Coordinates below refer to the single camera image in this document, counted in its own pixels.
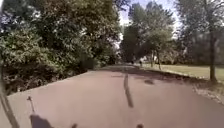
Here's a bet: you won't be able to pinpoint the green grass lawn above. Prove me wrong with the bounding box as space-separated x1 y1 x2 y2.
141 63 224 83

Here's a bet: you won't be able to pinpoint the reddish-brown asphalt path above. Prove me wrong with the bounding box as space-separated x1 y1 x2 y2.
0 63 224 128

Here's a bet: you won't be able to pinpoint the group of green trees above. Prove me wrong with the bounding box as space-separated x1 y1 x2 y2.
119 1 178 70

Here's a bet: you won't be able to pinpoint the dense green bushes and trees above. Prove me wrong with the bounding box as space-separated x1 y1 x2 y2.
0 0 122 96

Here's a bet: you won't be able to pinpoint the tall tree with thin trunk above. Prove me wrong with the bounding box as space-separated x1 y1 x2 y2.
175 0 224 84

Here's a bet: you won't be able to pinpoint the dirt and leaf verge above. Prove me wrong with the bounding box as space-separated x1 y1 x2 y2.
139 65 224 105

